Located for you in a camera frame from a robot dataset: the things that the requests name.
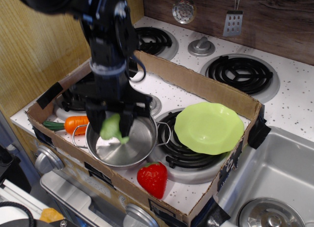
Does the silver oven door handle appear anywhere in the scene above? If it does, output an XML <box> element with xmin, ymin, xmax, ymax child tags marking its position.
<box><xmin>40</xmin><ymin>172</ymin><xmax>110</xmax><ymax>227</ymax></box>

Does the black burner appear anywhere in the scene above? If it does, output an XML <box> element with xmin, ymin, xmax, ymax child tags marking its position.
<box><xmin>53</xmin><ymin>73</ymin><xmax>94</xmax><ymax>121</ymax></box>
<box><xmin>149</xmin><ymin>107</ymin><xmax>233</xmax><ymax>185</ymax></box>
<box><xmin>200</xmin><ymin>54</ymin><xmax>280</xmax><ymax>103</ymax></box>
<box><xmin>135</xmin><ymin>27</ymin><xmax>179</xmax><ymax>61</ymax></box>

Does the grey stove knob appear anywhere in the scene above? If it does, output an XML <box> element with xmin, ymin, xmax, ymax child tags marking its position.
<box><xmin>187</xmin><ymin>37</ymin><xmax>215</xmax><ymax>57</ymax></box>
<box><xmin>150</xmin><ymin>95</ymin><xmax>162</xmax><ymax>117</ymax></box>

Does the back left black burner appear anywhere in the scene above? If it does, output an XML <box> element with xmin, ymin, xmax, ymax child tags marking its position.
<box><xmin>135</xmin><ymin>27</ymin><xmax>179</xmax><ymax>61</ymax></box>

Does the stainless steel pan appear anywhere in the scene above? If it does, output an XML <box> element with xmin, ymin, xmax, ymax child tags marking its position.
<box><xmin>84</xmin><ymin>116</ymin><xmax>171</xmax><ymax>169</ymax></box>

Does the grey centre stove knob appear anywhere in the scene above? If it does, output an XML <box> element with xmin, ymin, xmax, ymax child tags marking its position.
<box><xmin>150</xmin><ymin>95</ymin><xmax>162</xmax><ymax>117</ymax></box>

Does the grey back stove knob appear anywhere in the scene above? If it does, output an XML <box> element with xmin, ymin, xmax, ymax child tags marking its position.
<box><xmin>187</xmin><ymin>37</ymin><xmax>215</xmax><ymax>57</ymax></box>

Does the back right black burner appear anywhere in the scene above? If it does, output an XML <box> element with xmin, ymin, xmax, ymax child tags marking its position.
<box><xmin>200</xmin><ymin>54</ymin><xmax>280</xmax><ymax>103</ymax></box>

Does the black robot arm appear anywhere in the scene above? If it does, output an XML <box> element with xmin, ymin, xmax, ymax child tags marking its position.
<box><xmin>20</xmin><ymin>0</ymin><xmax>151</xmax><ymax>137</ymax></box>

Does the left silver oven knob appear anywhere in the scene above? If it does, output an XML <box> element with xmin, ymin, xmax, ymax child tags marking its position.
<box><xmin>34</xmin><ymin>145</ymin><xmax>65</xmax><ymax>174</ymax></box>

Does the green toy broccoli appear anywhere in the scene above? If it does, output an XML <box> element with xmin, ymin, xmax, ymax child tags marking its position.
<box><xmin>99</xmin><ymin>113</ymin><xmax>130</xmax><ymax>144</ymax></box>

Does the red toy strawberry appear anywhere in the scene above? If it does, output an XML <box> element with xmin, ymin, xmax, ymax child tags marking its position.
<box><xmin>137</xmin><ymin>162</ymin><xmax>168</xmax><ymax>199</ymax></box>

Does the front right black burner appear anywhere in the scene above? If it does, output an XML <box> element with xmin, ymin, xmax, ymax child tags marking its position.
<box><xmin>149</xmin><ymin>107</ymin><xmax>233</xmax><ymax>185</ymax></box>

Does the silver oven knob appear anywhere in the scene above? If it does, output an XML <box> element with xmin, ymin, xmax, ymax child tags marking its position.
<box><xmin>34</xmin><ymin>145</ymin><xmax>65</xmax><ymax>174</ymax></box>
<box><xmin>123</xmin><ymin>203</ymin><xmax>159</xmax><ymax>227</ymax></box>

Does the light green plastic plate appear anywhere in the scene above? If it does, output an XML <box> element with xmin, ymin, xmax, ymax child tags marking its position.
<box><xmin>174</xmin><ymin>102</ymin><xmax>244</xmax><ymax>155</ymax></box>

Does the brown cardboard fence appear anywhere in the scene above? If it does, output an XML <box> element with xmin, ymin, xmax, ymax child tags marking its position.
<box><xmin>26</xmin><ymin>51</ymin><xmax>264</xmax><ymax>227</ymax></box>

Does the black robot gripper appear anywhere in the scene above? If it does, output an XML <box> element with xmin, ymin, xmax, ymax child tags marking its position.
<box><xmin>70</xmin><ymin>72</ymin><xmax>152</xmax><ymax>137</ymax></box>

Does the orange toy carrot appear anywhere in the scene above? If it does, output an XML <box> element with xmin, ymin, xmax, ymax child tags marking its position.
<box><xmin>43</xmin><ymin>116</ymin><xmax>89</xmax><ymax>135</ymax></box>

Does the yellow sponge piece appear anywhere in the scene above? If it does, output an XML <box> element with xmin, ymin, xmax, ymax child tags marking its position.
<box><xmin>39</xmin><ymin>208</ymin><xmax>64</xmax><ymax>223</ymax></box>

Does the right silver oven knob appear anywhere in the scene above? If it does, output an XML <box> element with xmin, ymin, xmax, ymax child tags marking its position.
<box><xmin>123</xmin><ymin>203</ymin><xmax>159</xmax><ymax>227</ymax></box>

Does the stainless steel sink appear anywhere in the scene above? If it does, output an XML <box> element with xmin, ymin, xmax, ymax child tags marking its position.
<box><xmin>218</xmin><ymin>127</ymin><xmax>314</xmax><ymax>227</ymax></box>

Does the hanging silver slotted spatula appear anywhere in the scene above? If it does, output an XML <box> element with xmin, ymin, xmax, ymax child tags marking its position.
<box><xmin>223</xmin><ymin>0</ymin><xmax>243</xmax><ymax>37</ymax></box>

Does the front left black burner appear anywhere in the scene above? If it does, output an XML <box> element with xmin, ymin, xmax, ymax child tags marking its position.
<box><xmin>53</xmin><ymin>73</ymin><xmax>94</xmax><ymax>121</ymax></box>

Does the black cable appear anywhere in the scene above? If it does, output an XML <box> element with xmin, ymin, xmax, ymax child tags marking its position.
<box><xmin>0</xmin><ymin>201</ymin><xmax>35</xmax><ymax>227</ymax></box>

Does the hanging silver skimmer ladle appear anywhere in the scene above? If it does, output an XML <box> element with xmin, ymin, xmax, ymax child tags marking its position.
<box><xmin>172</xmin><ymin>0</ymin><xmax>197</xmax><ymax>25</ymax></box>

